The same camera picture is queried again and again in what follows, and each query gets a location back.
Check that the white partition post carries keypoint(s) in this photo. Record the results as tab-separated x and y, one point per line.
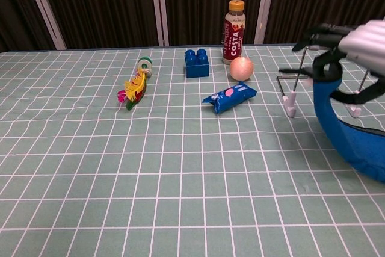
264	7
159	7
45	10

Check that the black and blue towel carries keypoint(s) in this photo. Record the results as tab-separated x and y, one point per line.
331	118

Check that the colourful feather shuttlecock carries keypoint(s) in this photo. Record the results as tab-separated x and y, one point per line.
136	87

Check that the green checked tablecloth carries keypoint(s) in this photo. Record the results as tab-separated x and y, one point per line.
150	163

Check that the blue snack packet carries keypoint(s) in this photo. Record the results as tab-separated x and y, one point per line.
228	97

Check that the blue toy brick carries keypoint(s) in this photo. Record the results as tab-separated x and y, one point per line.
197	67

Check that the Costa coffee bottle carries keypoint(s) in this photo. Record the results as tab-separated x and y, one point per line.
233	43

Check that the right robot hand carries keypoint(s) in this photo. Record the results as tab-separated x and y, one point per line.
361	43

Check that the pink ball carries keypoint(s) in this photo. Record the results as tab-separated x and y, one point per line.
242	69

